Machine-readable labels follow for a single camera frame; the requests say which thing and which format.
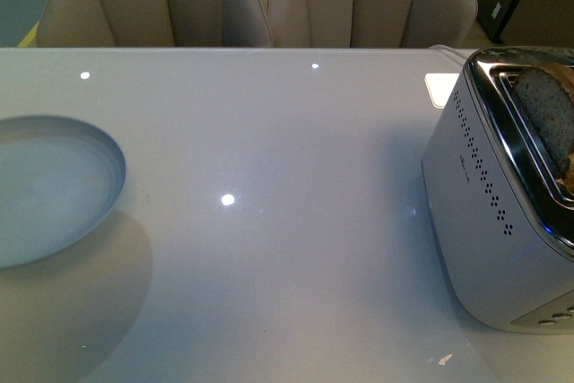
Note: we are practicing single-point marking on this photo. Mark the beige right chair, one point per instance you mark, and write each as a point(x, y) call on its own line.
point(370, 23)

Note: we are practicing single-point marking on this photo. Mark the beige chair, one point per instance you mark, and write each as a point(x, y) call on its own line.
point(153, 23)
point(370, 23)

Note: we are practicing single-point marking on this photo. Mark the silver two-slot toaster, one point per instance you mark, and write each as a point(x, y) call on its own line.
point(502, 219)

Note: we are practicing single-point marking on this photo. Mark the white round plate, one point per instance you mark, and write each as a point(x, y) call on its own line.
point(60, 178)

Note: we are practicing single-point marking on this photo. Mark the beige left chair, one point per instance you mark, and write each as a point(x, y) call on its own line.
point(153, 23)

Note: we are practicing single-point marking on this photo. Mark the brown bread slice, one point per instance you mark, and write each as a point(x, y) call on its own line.
point(545, 94)

